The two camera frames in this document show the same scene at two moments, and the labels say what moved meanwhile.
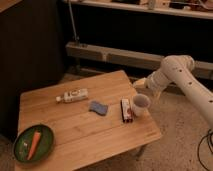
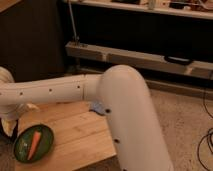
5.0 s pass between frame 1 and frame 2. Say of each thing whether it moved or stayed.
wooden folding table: stayed
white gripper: moved
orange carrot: stayed
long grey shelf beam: stayed
